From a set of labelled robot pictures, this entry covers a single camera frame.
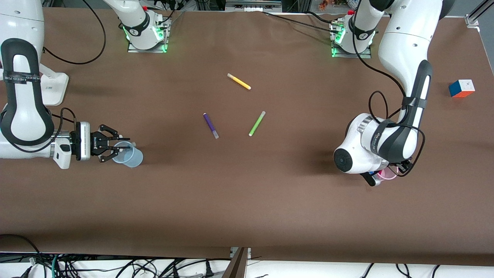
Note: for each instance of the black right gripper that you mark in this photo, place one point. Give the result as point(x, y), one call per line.
point(95, 143)

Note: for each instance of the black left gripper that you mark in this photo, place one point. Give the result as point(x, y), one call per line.
point(405, 166)

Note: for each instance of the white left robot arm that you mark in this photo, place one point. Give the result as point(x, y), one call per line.
point(401, 46)

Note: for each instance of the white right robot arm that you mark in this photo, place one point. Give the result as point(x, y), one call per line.
point(23, 116)

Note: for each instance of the pink plastic cup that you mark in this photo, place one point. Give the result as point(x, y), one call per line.
point(386, 176)

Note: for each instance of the blue plastic cup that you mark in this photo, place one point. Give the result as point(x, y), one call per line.
point(134, 159)

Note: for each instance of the white desk lamp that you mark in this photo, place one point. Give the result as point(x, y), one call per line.
point(56, 90)

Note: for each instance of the colourful puzzle cube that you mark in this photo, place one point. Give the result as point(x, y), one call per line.
point(461, 88)

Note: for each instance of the purple marker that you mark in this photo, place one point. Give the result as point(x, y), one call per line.
point(210, 125)

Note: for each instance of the yellow marker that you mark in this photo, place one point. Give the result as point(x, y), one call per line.
point(239, 81)

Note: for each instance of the green marker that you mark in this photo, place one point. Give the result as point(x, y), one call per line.
point(257, 123)

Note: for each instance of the grey power strip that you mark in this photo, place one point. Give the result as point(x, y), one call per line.
point(252, 4)

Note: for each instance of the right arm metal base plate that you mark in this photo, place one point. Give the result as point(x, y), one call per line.
point(164, 38)

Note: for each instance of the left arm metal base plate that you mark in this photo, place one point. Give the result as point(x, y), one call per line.
point(353, 55)

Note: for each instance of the aluminium frame profile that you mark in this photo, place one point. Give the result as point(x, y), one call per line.
point(474, 17)

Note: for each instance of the dark table frame beam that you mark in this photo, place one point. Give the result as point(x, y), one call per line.
point(235, 266)

